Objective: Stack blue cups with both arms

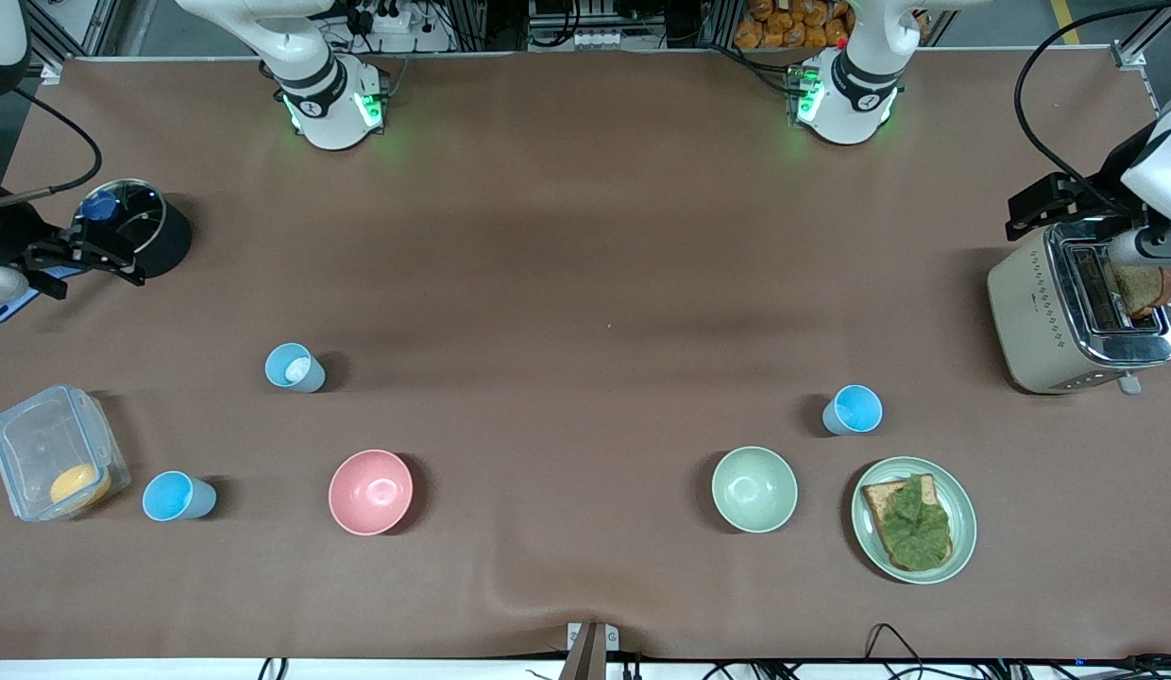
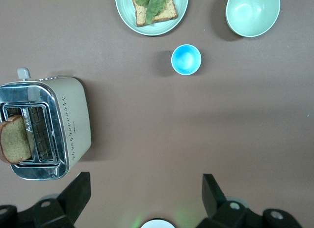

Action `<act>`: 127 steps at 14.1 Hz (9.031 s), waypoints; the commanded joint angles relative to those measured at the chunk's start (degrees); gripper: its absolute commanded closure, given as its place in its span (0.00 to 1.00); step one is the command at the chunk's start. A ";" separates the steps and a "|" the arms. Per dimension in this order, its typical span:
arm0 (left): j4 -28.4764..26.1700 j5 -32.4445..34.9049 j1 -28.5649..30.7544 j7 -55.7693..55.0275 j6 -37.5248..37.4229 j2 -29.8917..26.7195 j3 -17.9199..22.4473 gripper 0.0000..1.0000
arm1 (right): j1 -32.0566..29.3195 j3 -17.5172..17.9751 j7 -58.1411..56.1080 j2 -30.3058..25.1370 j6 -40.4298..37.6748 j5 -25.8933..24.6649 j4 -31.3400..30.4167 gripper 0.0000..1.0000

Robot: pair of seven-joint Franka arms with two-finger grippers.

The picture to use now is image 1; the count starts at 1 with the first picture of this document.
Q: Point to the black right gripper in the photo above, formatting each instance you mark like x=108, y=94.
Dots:
x=9, y=232

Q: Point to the pink bowl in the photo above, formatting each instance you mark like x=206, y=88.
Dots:
x=370, y=491

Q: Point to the metal table corner bracket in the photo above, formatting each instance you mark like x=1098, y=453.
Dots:
x=51, y=71
x=1131, y=57

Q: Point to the pale green plate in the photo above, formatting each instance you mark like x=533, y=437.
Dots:
x=965, y=515

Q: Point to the brown toast slice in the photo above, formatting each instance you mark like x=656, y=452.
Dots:
x=878, y=496

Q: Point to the dark toasted bread slice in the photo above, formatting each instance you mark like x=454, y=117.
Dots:
x=1143, y=291

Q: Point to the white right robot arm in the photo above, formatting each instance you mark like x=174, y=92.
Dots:
x=326, y=104

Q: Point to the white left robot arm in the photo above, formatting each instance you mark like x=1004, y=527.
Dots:
x=855, y=94

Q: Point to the glass lid with blue knob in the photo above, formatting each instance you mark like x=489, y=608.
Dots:
x=132, y=212

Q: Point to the pale green bowl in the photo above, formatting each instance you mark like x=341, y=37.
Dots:
x=754, y=489

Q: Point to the cream and chrome toaster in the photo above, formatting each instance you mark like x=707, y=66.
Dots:
x=1029, y=321

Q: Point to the blue plastic cup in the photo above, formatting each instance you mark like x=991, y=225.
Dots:
x=288, y=364
x=855, y=408
x=170, y=496

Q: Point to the white power strip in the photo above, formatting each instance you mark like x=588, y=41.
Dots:
x=387, y=19

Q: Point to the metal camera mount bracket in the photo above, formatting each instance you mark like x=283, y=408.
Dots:
x=585, y=652

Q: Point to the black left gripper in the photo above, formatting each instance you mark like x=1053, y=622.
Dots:
x=1111, y=179

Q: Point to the yellow sponge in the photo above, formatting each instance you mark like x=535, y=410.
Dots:
x=80, y=484

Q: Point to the bag of orange bread rolls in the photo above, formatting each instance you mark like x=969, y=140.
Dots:
x=784, y=28

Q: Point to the white connector block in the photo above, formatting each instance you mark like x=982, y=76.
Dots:
x=585, y=40

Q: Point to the clear plastic storage container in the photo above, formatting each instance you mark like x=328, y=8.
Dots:
x=38, y=444

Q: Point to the brown table cover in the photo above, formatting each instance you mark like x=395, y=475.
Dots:
x=585, y=283

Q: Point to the green lettuce leaf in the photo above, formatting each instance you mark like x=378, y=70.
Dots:
x=916, y=529

